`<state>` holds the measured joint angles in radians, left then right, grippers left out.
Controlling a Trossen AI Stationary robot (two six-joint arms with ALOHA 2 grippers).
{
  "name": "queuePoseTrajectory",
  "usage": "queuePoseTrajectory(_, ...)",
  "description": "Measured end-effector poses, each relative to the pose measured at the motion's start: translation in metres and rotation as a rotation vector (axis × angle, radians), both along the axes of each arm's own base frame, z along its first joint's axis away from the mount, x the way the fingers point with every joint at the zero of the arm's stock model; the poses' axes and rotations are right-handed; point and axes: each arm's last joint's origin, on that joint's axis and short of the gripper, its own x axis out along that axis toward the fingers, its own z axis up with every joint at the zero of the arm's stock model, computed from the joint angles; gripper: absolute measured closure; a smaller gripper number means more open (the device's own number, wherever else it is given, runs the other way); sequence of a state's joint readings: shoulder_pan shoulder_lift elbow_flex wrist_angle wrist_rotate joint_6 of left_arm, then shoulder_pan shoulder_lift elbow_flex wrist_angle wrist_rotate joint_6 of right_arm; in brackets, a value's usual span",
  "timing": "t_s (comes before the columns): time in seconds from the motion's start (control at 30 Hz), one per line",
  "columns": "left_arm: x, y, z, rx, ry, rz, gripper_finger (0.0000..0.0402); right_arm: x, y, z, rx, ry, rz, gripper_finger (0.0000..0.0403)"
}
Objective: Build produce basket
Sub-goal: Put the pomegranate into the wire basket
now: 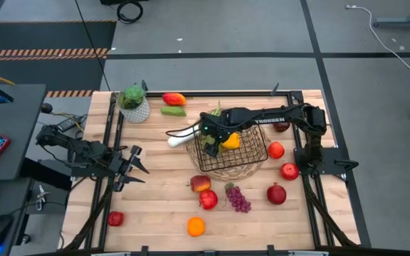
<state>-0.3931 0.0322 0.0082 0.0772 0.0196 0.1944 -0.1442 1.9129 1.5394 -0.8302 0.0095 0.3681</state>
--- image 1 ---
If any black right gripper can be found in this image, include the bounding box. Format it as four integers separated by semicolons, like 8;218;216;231
200;109;234;159

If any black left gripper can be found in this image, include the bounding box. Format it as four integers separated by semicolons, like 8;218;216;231
107;145;150;192

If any yellow bell pepper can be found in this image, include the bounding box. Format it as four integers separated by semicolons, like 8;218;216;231
221;132;241;150

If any red and yellow apple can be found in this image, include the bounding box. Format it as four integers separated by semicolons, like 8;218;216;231
186;175;212;193

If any red bell pepper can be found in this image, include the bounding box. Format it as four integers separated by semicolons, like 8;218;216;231
107;210;125;228

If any green cucumber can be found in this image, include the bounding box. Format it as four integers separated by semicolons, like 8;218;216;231
159;105;187;117

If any red orange mango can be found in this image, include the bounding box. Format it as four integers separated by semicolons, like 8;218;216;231
162;92;187;107

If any red pomegranate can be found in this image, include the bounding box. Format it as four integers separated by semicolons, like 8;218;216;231
266;182;288;206

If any orange fruit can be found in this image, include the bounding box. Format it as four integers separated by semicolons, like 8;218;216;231
186;216;206;238

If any round woven placemat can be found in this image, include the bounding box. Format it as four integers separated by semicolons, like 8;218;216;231
185;107;272;183

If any white and green leek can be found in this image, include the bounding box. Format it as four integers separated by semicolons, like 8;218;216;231
167;100;224;149

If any plant in white patterned pot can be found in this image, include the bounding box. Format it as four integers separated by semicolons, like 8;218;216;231
117;84;152;124

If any purple grape bunch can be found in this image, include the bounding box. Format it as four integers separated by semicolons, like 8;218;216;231
225;182;252;214

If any orange red tomato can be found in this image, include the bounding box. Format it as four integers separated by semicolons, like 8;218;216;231
268;142;285;160

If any black power adapter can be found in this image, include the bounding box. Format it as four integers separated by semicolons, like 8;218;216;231
56;115;88;133

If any black side desk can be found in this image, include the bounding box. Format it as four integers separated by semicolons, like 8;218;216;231
0;83;48;182

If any black hazard-striped floor mat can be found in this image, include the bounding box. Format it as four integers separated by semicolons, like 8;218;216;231
0;20;117;99

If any grey table leg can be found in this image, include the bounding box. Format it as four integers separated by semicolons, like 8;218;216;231
372;0;410;28

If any black wire basket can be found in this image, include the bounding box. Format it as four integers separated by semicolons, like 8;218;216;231
194;113;270;172

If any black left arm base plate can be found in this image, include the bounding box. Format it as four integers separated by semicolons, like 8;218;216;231
65;159;120;178

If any black aluminium table frame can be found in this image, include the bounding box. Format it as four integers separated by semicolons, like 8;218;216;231
62;83;359;256

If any small white connector cable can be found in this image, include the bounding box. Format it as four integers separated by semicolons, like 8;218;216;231
36;184;51;210

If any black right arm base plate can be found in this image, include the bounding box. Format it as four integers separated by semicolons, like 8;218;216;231
293;147;359;176

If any thin black cable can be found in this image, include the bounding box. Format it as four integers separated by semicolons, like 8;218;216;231
74;0;112;92

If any coiled black cable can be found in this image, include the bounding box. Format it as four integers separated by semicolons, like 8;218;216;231
116;0;144;25

